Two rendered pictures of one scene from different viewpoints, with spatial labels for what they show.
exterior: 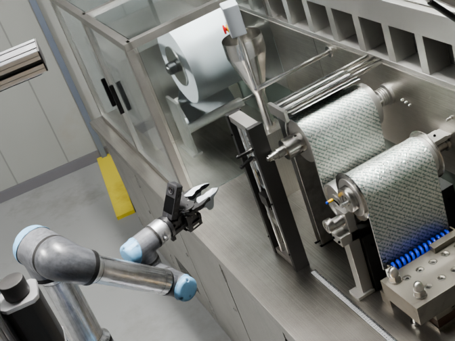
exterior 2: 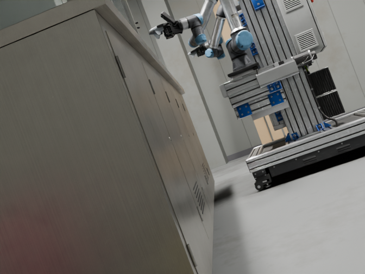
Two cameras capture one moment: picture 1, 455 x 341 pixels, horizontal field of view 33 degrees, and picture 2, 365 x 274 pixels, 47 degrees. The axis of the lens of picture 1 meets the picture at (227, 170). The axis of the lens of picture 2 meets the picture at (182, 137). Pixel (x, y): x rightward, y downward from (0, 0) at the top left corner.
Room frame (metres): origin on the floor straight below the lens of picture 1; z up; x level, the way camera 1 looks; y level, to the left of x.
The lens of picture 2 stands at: (4.68, 0.99, 0.50)
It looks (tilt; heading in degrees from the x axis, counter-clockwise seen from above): 1 degrees up; 201
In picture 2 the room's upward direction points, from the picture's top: 21 degrees counter-clockwise
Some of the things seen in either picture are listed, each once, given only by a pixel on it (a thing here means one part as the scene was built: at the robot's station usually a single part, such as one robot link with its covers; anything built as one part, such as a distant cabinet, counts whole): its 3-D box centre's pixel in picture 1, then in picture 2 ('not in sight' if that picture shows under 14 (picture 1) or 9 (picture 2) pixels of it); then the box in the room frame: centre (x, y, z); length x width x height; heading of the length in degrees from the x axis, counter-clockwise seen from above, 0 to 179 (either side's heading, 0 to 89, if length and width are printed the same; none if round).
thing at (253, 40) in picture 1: (243, 44); not in sight; (2.48, -0.20, 1.50); 0.14 x 0.14 x 0.06
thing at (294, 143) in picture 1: (292, 145); not in sight; (1.99, -0.21, 1.33); 0.06 x 0.06 x 0.06; 16
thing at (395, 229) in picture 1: (410, 224); not in sight; (1.73, -0.43, 1.11); 0.23 x 0.01 x 0.18; 106
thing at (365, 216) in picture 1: (352, 197); not in sight; (1.76, -0.29, 1.25); 0.15 x 0.01 x 0.15; 16
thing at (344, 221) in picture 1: (350, 253); not in sight; (1.78, -0.25, 1.05); 0.06 x 0.05 x 0.31; 106
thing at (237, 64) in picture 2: not in sight; (241, 62); (1.70, 0.47, 0.87); 0.15 x 0.15 x 0.10
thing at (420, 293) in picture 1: (418, 288); not in sight; (1.54, -0.36, 1.05); 0.04 x 0.04 x 0.04
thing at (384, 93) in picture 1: (378, 98); not in sight; (2.08, -0.51, 1.33); 0.07 x 0.07 x 0.07; 16
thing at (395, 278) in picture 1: (393, 273); not in sight; (1.63, -0.33, 1.05); 0.04 x 0.04 x 0.04
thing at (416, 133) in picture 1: (426, 153); not in sight; (1.83, -0.54, 1.25); 0.15 x 0.01 x 0.15; 16
